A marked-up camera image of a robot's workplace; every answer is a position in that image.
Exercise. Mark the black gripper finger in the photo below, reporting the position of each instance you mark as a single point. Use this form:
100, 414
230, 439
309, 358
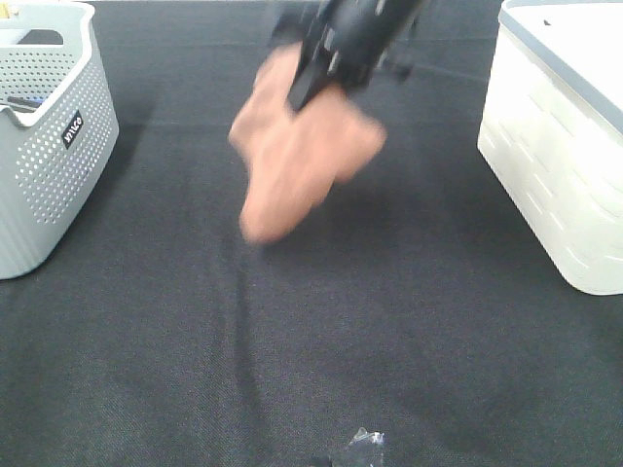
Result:
306, 87

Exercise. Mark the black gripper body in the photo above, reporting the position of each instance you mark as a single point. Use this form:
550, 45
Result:
347, 41

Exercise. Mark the brown microfibre towel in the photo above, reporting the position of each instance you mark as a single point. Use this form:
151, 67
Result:
294, 159

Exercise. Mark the white plastic storage basket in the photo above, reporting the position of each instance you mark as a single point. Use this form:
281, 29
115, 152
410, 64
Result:
551, 131

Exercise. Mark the grey perforated plastic basket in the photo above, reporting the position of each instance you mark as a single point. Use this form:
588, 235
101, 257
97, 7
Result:
50, 159

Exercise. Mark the dark item inside grey basket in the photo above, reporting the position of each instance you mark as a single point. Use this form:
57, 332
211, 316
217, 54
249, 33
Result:
23, 105

